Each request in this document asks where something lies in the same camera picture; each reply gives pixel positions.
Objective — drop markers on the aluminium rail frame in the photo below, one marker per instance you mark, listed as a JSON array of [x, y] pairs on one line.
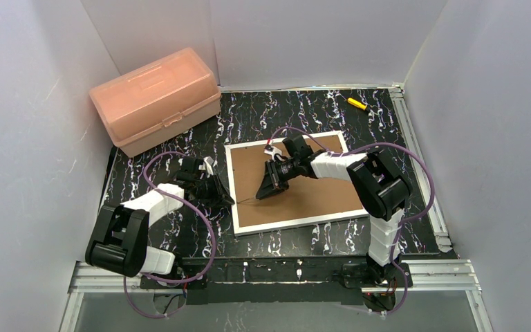
[[253, 115]]

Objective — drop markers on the pink plastic storage box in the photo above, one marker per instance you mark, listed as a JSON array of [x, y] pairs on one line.
[[146, 107]]

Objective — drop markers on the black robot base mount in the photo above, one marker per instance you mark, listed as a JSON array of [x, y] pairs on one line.
[[349, 280]]

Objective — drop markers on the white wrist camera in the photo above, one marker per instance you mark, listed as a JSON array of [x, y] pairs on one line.
[[208, 165], [272, 151]]

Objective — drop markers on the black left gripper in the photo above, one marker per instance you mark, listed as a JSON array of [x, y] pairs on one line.
[[209, 185]]

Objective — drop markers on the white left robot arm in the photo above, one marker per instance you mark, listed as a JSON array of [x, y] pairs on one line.
[[119, 240]]

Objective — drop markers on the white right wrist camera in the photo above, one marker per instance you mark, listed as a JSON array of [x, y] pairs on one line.
[[272, 151]]

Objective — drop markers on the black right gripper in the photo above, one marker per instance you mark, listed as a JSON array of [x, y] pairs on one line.
[[276, 173]]

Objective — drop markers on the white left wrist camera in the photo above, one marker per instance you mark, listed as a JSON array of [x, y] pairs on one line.
[[208, 165]]

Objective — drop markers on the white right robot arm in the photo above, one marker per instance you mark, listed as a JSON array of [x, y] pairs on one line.
[[380, 186]]

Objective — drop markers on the white picture frame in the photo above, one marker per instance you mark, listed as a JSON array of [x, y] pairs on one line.
[[307, 201]]

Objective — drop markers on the yellow screwdriver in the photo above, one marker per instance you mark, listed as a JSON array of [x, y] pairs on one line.
[[358, 104]]

